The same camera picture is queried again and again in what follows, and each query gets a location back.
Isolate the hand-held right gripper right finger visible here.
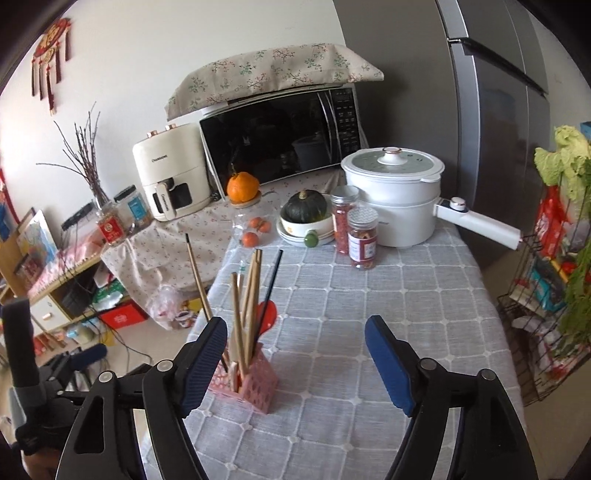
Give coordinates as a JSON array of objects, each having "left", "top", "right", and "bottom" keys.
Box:
[{"left": 364, "top": 315, "right": 539, "bottom": 480}]

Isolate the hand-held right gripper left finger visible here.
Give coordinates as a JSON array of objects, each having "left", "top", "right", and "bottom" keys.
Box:
[{"left": 55, "top": 316, "right": 230, "bottom": 480}]

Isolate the pink plastic utensil holder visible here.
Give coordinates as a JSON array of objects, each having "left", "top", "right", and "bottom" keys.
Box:
[{"left": 208, "top": 352, "right": 280, "bottom": 415}]

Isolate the wooden chopstick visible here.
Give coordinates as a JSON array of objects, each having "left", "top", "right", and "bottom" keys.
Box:
[
  {"left": 245, "top": 248, "right": 260, "bottom": 365},
  {"left": 250, "top": 248, "right": 264, "bottom": 361},
  {"left": 239, "top": 265, "right": 254, "bottom": 361},
  {"left": 231, "top": 272, "right": 245, "bottom": 371}
]

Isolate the dark-tipped brown chopstick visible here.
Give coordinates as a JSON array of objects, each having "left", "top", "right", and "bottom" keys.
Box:
[{"left": 185, "top": 233, "right": 230, "bottom": 374}]

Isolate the red plastic spoon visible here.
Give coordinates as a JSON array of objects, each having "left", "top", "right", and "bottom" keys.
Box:
[{"left": 256, "top": 299, "right": 280, "bottom": 343}]

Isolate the black chopstick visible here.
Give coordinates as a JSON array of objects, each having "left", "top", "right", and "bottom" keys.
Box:
[{"left": 254, "top": 249, "right": 284, "bottom": 345}]

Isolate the wooden shelf unit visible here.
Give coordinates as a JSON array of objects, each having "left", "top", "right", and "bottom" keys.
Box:
[{"left": 0, "top": 208, "right": 131, "bottom": 352}]

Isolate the white printed plastic bag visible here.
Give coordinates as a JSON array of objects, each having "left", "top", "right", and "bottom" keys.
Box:
[{"left": 147, "top": 283, "right": 205, "bottom": 332}]

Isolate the grey checked tablecloth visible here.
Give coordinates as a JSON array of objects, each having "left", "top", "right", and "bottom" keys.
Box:
[{"left": 139, "top": 226, "right": 528, "bottom": 480}]

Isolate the red gift box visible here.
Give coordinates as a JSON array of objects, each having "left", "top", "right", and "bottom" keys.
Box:
[{"left": 99, "top": 300, "right": 151, "bottom": 331}]

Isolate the framed picture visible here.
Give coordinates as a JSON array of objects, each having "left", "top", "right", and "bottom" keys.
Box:
[{"left": 17, "top": 210, "right": 62, "bottom": 274}]

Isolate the red-labelled jar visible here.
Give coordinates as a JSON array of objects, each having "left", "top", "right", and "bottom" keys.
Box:
[{"left": 346, "top": 206, "right": 380, "bottom": 272}]

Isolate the black power strip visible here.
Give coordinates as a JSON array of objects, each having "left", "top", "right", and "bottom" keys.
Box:
[{"left": 61, "top": 202, "right": 96, "bottom": 230}]

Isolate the glass vase with red label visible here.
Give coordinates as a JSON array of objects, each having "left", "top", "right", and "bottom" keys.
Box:
[{"left": 94, "top": 198, "right": 129, "bottom": 246}]

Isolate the jar of red berries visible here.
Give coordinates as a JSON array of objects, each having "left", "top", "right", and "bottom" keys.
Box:
[{"left": 329, "top": 186, "right": 361, "bottom": 256}]

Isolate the glass jar with wooden lid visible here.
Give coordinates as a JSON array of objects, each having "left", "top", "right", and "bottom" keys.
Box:
[{"left": 228, "top": 189, "right": 278, "bottom": 253}]

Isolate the white electric pot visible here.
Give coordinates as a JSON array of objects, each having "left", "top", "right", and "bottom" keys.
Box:
[{"left": 341, "top": 147, "right": 525, "bottom": 252}]

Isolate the stack of white plates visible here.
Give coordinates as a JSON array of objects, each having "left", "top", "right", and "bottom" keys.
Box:
[{"left": 276, "top": 222, "right": 336, "bottom": 246}]

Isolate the blue-labelled glass jar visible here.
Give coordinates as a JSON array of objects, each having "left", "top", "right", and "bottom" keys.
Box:
[{"left": 113, "top": 185, "right": 153, "bottom": 232}]

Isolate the dark green pumpkin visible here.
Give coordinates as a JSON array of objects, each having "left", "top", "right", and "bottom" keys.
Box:
[{"left": 283, "top": 191, "right": 330, "bottom": 224}]

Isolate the large orange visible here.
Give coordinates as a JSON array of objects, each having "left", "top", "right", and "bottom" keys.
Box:
[{"left": 226, "top": 172, "right": 262, "bottom": 204}]

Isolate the cream air fryer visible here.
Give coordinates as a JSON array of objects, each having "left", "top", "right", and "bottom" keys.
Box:
[{"left": 132, "top": 122, "right": 214, "bottom": 223}]

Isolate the bare branches bouquet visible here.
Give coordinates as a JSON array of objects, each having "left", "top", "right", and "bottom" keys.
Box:
[{"left": 36, "top": 102, "right": 117, "bottom": 209}]

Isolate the white pot lid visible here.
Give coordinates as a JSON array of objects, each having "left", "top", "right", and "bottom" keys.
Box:
[{"left": 342, "top": 147, "right": 445, "bottom": 184}]

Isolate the red snack package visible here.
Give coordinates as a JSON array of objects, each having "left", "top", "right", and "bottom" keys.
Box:
[{"left": 536, "top": 185, "right": 574, "bottom": 260}]

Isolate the black microwave oven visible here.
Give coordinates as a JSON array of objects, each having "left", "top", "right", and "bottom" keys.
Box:
[{"left": 198, "top": 85, "right": 370, "bottom": 202}]

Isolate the grey refrigerator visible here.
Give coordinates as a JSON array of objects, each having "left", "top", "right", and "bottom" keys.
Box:
[{"left": 434, "top": 0, "right": 556, "bottom": 278}]

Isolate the napa cabbage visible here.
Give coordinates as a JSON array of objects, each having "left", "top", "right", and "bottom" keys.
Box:
[{"left": 534, "top": 126, "right": 591, "bottom": 200}]

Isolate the floral cloth cover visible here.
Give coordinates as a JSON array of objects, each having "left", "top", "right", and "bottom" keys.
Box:
[{"left": 165, "top": 43, "right": 385, "bottom": 122}]

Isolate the black wire rack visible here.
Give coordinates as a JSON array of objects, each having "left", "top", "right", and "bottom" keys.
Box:
[{"left": 496, "top": 231, "right": 591, "bottom": 408}]

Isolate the red knot wall ornament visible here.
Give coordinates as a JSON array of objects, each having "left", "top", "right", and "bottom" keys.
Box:
[{"left": 31, "top": 17, "right": 74, "bottom": 116}]

